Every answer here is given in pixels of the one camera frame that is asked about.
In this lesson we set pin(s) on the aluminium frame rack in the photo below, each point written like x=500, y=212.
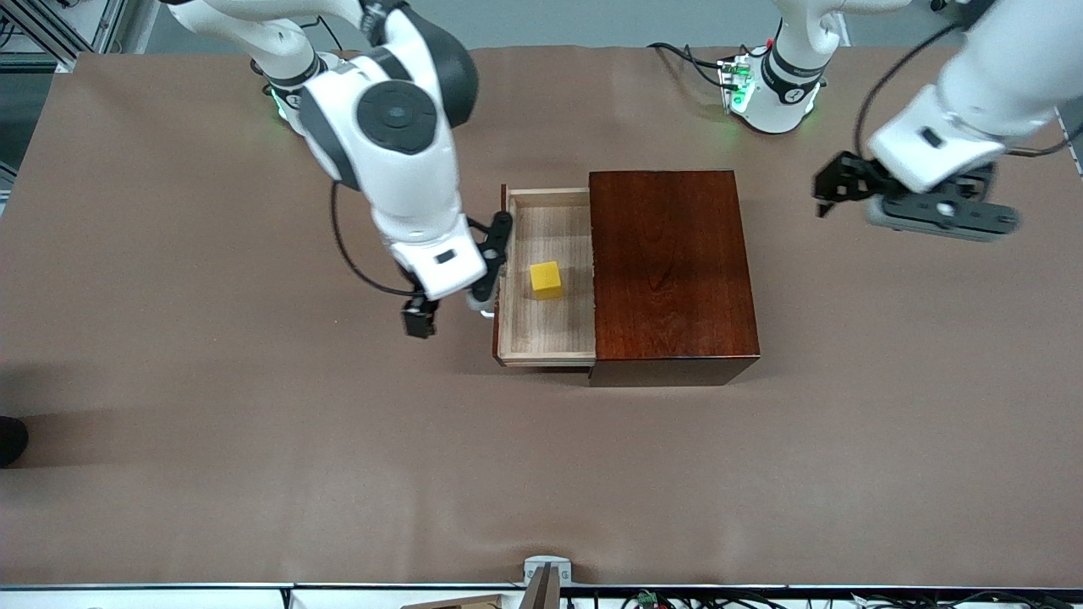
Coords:
x=110, y=25

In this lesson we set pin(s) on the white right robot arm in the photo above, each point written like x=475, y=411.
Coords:
x=406, y=186

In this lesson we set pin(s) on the dark brown wooden cabinet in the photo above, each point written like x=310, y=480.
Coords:
x=677, y=279

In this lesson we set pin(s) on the yellow block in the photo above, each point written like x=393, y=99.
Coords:
x=546, y=279

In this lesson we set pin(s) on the small green connector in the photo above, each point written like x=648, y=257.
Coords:
x=647, y=599

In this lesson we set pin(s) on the grey metal camera mount bracket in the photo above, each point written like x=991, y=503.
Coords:
x=546, y=565

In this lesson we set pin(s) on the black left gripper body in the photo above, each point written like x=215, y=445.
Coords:
x=854, y=179

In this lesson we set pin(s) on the large table cover mat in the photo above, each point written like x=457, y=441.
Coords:
x=423, y=465

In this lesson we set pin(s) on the black rounded object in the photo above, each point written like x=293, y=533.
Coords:
x=10, y=440

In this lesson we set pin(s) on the light brown board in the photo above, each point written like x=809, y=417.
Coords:
x=465, y=603

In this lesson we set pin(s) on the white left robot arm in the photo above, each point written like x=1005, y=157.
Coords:
x=973, y=85

